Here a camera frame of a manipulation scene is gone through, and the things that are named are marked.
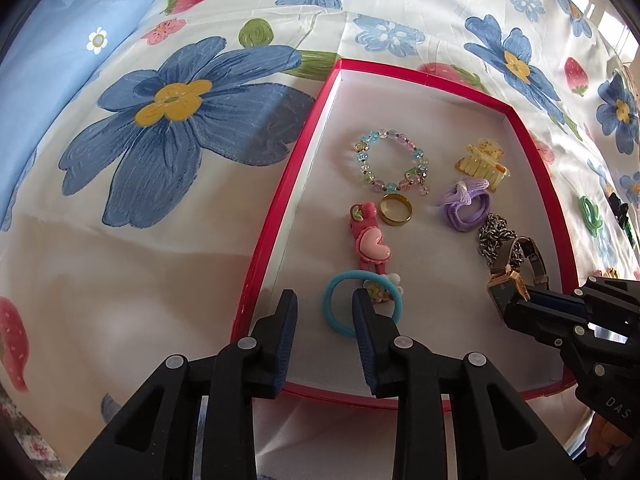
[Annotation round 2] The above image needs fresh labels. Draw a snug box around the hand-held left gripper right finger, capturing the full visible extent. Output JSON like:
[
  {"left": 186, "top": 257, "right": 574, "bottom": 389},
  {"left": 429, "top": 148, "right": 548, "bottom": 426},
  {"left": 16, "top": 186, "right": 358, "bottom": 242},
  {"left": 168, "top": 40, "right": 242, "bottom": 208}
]
[{"left": 351, "top": 287, "right": 583, "bottom": 480}]

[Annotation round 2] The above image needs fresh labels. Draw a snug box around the blue hair tie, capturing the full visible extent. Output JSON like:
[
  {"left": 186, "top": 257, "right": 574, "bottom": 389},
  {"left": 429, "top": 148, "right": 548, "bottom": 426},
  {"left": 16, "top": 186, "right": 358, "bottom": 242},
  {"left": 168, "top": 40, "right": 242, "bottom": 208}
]
[{"left": 321, "top": 268, "right": 405, "bottom": 334}]

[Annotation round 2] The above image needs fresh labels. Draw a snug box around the light blue daisy print quilt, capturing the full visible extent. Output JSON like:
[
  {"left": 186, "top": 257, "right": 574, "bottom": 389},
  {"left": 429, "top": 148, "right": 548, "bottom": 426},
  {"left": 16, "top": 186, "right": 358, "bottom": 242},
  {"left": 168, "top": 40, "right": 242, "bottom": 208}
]
[{"left": 0, "top": 0, "right": 157, "bottom": 233}]

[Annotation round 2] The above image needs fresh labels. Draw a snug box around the silver chain bracelet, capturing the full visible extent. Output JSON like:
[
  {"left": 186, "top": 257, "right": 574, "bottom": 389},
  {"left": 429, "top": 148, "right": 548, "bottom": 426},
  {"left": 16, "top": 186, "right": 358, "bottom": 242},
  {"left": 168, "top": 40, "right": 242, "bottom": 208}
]
[{"left": 477, "top": 213, "right": 519, "bottom": 269}]

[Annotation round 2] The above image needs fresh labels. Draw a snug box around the red shallow cardboard box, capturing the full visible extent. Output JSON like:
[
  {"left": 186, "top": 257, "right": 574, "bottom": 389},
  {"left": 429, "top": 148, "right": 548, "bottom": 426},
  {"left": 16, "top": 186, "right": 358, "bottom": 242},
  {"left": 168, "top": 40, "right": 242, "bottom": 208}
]
[{"left": 231, "top": 58, "right": 582, "bottom": 412}]

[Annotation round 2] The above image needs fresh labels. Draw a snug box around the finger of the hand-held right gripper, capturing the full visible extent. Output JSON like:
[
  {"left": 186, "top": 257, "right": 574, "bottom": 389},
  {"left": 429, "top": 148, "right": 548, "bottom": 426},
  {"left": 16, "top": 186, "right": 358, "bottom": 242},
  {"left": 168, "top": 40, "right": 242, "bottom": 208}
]
[
  {"left": 571, "top": 275, "right": 640, "bottom": 311},
  {"left": 502, "top": 287, "right": 592, "bottom": 347}
]

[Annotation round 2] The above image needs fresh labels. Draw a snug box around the rose print cloth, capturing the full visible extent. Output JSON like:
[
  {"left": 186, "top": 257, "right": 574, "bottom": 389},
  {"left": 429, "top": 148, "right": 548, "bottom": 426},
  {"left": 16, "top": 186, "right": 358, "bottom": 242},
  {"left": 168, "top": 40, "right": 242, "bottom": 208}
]
[{"left": 0, "top": 385, "right": 67, "bottom": 480}]

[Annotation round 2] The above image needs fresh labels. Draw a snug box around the pastel beaded bracelet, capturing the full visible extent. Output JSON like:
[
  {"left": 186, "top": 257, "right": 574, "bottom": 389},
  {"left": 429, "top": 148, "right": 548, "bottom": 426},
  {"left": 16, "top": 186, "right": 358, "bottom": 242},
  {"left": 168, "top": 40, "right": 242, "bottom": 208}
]
[{"left": 352, "top": 130, "right": 432, "bottom": 197}]

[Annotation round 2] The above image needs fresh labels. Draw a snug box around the gold ring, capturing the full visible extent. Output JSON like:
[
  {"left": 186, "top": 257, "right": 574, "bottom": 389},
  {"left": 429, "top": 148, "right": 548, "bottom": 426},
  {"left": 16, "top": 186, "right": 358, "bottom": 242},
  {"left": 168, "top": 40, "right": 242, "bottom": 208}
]
[{"left": 378, "top": 194, "right": 415, "bottom": 227}]

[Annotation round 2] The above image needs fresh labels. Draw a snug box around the purple hair tie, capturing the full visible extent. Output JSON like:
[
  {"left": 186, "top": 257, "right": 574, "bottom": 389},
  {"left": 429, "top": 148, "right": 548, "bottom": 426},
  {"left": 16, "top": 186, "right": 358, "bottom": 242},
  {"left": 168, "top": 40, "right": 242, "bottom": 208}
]
[{"left": 438, "top": 177, "right": 494, "bottom": 234}]

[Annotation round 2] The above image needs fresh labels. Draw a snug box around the pink heart hair clip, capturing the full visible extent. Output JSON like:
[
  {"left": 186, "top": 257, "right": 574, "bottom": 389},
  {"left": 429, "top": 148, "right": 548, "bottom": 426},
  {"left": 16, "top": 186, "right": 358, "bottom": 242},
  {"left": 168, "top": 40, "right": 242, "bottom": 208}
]
[{"left": 348, "top": 202, "right": 404, "bottom": 307}]

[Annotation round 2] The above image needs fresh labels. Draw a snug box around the gold square wrist watch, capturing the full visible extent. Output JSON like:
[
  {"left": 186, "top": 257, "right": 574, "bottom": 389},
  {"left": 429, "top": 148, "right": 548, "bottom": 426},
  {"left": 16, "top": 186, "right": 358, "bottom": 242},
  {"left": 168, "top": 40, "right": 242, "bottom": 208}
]
[{"left": 487, "top": 236, "right": 549, "bottom": 322}]

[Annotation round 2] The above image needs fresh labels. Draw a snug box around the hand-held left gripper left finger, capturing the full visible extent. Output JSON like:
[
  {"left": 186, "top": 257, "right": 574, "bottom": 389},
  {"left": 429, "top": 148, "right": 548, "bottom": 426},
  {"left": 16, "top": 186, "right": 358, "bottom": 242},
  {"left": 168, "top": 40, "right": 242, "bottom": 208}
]
[{"left": 65, "top": 288, "right": 299, "bottom": 480}]

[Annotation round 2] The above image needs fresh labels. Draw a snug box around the black bow hair tie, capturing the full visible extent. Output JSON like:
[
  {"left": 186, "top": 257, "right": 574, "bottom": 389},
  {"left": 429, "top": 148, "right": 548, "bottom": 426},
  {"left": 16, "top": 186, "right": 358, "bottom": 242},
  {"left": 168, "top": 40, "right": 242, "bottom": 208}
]
[{"left": 607, "top": 192, "right": 634, "bottom": 229}]

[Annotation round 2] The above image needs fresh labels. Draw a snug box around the person's right hand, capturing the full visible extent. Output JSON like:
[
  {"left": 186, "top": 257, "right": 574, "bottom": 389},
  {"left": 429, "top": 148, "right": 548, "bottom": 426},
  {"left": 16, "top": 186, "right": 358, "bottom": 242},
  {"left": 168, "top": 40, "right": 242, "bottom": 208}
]
[{"left": 584, "top": 409, "right": 640, "bottom": 462}]

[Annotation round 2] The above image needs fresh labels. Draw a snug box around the green hair tie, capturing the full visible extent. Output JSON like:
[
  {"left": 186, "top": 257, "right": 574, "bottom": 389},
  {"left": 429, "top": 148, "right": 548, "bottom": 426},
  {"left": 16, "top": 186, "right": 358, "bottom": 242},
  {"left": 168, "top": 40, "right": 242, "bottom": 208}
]
[{"left": 577, "top": 195, "right": 606, "bottom": 236}]

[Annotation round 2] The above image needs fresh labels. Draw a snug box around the yellow claw hair clip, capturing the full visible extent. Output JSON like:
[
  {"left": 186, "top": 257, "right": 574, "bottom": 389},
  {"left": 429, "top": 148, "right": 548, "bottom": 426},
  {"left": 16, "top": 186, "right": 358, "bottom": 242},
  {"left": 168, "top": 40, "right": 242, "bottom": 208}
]
[{"left": 454, "top": 137, "right": 511, "bottom": 194}]

